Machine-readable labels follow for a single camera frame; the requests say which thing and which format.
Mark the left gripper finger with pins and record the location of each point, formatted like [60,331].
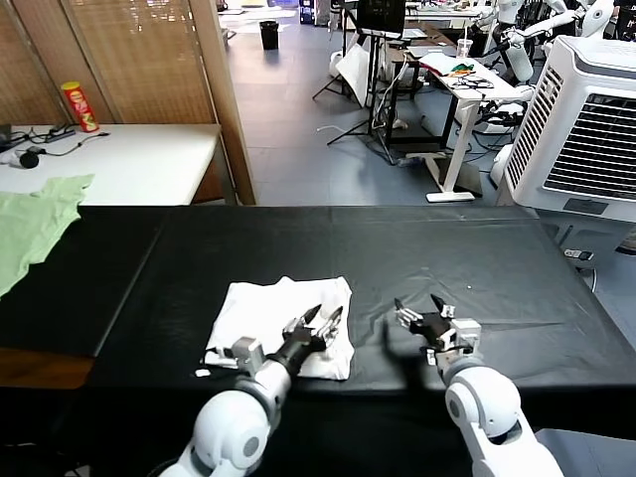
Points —
[332,328]
[303,323]

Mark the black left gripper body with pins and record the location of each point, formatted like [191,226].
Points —
[300,345]

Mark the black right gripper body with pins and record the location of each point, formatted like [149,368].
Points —
[434,330]

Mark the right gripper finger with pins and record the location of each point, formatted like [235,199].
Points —
[408,315]
[444,310]

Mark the white printed t-shirt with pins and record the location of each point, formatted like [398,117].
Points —
[258,308]

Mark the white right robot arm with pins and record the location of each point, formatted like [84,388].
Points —
[482,397]

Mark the white rounded robot base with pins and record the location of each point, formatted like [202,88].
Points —
[499,164]

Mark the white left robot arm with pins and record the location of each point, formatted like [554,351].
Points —
[228,427]

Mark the black table cloth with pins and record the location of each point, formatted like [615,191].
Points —
[298,238]

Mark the white floor power strip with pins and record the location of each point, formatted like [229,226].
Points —
[577,254]

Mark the grey chair seat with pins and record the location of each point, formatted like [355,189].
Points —
[591,457]

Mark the white standing desk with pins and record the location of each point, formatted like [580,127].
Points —
[462,99]

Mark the black tripod stand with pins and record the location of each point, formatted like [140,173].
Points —
[372,99]

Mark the white air cooler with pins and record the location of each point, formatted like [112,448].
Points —
[571,124]

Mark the white side table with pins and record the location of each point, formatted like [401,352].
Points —
[139,159]

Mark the light folded cloth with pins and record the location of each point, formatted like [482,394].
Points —
[439,62]

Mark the white reflector board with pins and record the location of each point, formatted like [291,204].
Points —
[354,69]

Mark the grey laptop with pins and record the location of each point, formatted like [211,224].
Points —
[429,48]

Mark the clear plastic cup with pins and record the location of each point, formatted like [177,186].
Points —
[464,48]

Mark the white humanoid robot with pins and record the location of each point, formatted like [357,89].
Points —
[512,45]
[591,12]

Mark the light green t-shirt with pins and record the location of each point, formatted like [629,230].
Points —
[30,223]

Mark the black waste bin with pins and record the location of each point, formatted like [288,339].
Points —
[269,34]

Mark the black monitor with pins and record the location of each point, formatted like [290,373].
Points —
[380,15]

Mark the black power strip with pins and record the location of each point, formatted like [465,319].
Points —
[61,131]

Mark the wooden folding screen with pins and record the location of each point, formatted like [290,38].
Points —
[139,59]

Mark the red chips can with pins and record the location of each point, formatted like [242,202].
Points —
[80,107]

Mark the black round device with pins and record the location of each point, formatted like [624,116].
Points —
[28,159]

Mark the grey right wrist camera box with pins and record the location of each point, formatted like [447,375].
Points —
[467,330]

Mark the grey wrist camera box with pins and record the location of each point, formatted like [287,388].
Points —
[467,330]
[248,353]

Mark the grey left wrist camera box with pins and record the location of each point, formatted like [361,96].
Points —
[248,353]

